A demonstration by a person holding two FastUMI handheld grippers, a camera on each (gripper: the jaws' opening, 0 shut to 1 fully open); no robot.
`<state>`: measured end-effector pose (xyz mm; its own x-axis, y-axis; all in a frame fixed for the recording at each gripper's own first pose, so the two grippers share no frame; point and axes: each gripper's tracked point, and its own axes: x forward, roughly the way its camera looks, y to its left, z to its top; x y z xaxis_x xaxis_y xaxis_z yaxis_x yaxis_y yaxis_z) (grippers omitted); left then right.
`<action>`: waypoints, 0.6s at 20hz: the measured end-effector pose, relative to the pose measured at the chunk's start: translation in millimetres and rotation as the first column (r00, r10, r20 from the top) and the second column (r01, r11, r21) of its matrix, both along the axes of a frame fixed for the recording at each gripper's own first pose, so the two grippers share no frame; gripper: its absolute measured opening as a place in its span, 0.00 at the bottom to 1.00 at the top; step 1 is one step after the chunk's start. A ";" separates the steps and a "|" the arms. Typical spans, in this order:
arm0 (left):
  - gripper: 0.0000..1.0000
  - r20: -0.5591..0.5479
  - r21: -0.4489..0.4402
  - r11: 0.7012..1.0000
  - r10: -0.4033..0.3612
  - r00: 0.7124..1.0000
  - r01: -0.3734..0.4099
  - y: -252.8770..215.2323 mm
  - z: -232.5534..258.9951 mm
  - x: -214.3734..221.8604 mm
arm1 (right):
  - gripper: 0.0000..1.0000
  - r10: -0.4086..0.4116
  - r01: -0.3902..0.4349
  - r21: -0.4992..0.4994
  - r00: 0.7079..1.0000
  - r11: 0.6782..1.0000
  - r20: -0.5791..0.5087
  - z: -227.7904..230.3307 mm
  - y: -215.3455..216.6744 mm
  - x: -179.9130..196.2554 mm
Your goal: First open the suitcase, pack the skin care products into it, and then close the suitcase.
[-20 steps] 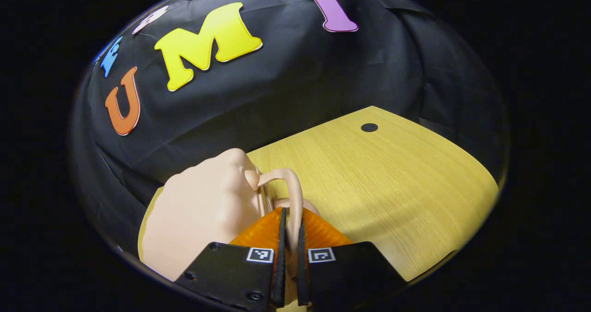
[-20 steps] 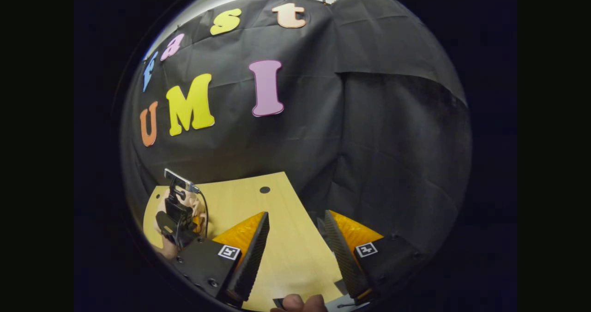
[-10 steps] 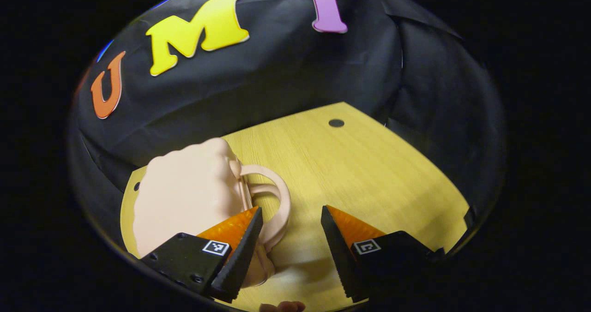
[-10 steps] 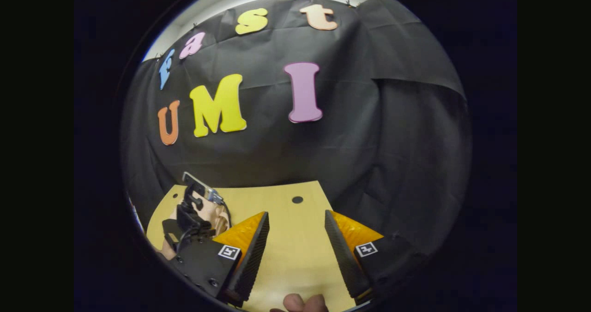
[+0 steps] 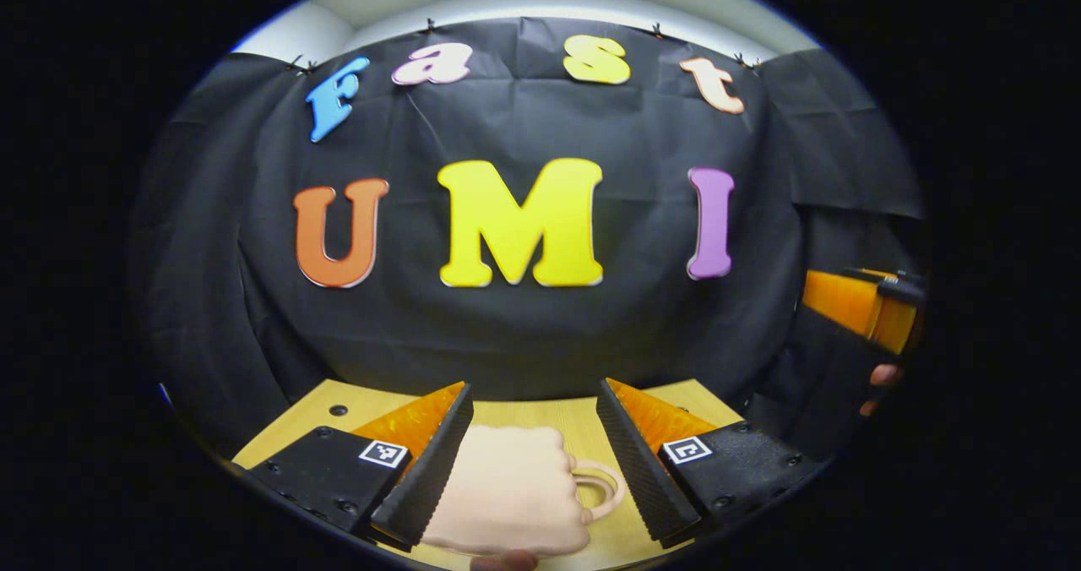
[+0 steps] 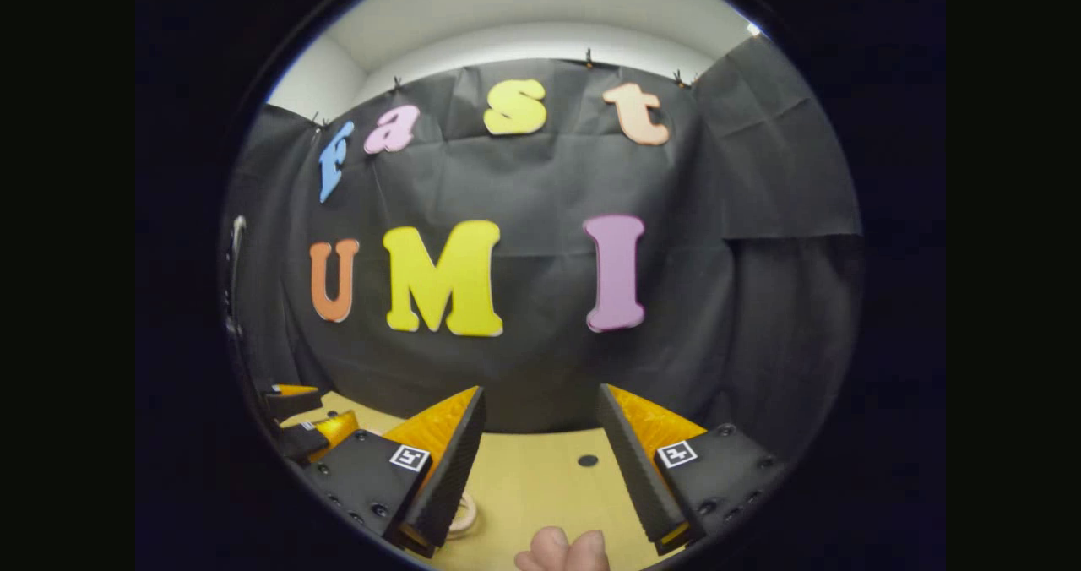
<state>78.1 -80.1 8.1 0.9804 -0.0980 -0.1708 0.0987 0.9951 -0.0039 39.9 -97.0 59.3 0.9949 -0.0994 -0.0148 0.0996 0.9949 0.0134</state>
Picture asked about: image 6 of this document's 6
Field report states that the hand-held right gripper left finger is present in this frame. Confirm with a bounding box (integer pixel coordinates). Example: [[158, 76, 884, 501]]
[[302, 385, 488, 560]]

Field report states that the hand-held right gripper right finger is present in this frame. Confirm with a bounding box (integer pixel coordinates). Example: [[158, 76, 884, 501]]
[[596, 383, 790, 557]]

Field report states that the black backdrop cloth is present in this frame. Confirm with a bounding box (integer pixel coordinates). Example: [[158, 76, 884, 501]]
[[224, 35, 864, 462]]

